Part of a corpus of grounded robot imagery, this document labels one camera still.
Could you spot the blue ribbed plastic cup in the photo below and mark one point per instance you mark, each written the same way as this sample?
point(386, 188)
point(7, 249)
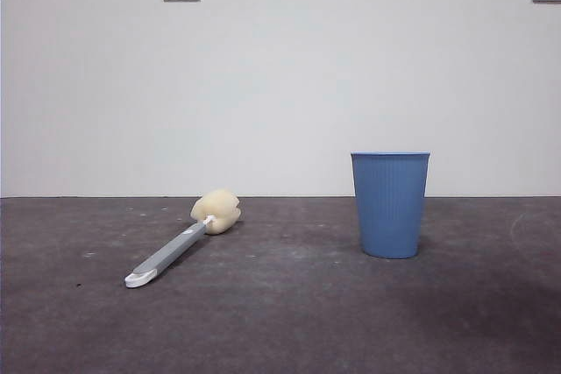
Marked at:
point(390, 207)

